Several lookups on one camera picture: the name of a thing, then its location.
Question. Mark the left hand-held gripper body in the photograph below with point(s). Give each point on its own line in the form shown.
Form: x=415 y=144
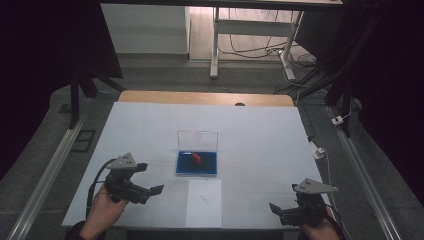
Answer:
x=123 y=185

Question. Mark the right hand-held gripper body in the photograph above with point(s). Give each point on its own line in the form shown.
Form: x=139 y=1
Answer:
x=305 y=210

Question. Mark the blue ink pad box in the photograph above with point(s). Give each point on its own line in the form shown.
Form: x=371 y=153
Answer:
x=196 y=166

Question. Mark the red stamp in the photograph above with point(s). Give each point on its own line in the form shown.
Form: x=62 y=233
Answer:
x=196 y=157

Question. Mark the person's right hand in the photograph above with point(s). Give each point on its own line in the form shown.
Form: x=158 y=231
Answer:
x=320 y=232

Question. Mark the person's left hand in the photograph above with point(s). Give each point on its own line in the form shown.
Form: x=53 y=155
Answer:
x=103 y=210

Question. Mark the white table cover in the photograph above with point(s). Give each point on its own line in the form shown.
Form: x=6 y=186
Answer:
x=150 y=133

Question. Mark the large white power adapter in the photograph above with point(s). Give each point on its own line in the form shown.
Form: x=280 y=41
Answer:
x=317 y=152

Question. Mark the white paper sheet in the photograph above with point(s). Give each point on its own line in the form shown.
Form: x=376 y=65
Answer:
x=204 y=213

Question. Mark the small white power adapter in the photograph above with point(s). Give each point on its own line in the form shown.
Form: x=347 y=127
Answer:
x=337 y=120

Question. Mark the wooden table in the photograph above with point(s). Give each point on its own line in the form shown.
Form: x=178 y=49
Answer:
x=200 y=98

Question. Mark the black stand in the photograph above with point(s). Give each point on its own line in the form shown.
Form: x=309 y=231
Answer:
x=345 y=100
x=76 y=100

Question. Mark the white cabinet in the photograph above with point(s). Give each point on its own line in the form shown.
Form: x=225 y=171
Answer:
x=146 y=30

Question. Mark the black curtain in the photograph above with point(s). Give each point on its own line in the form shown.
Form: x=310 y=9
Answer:
x=390 y=66
x=40 y=66

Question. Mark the black floor frame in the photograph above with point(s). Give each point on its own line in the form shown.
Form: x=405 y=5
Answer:
x=83 y=141

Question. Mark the aluminium rail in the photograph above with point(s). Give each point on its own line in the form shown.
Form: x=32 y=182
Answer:
x=363 y=180
x=50 y=180

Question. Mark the white desk frame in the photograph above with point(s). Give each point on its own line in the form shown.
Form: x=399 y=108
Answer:
x=250 y=27

